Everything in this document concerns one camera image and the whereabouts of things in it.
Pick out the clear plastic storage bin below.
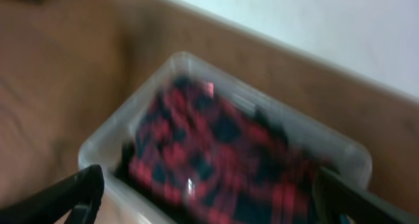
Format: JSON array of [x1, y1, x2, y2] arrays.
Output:
[[79, 52, 373, 223]]

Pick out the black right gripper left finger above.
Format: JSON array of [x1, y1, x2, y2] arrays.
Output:
[[1, 164, 105, 224]]

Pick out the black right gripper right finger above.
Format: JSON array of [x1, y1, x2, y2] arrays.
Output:
[[312, 167, 418, 224]]

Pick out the red black plaid shirt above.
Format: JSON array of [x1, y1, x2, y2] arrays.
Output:
[[128, 76, 319, 223]]

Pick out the dark pants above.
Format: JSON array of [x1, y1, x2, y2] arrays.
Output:
[[114, 141, 199, 224]]

